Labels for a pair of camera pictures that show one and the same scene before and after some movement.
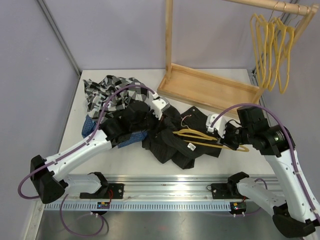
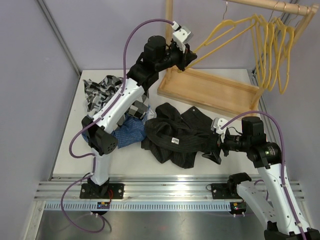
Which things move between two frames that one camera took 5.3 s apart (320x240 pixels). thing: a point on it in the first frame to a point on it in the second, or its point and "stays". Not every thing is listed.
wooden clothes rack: (218, 92) stays
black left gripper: (159, 124) to (185, 57)
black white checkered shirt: (98, 92) stays
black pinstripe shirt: (181, 138) stays
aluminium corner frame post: (59, 36) stays
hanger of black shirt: (203, 135) to (225, 25)
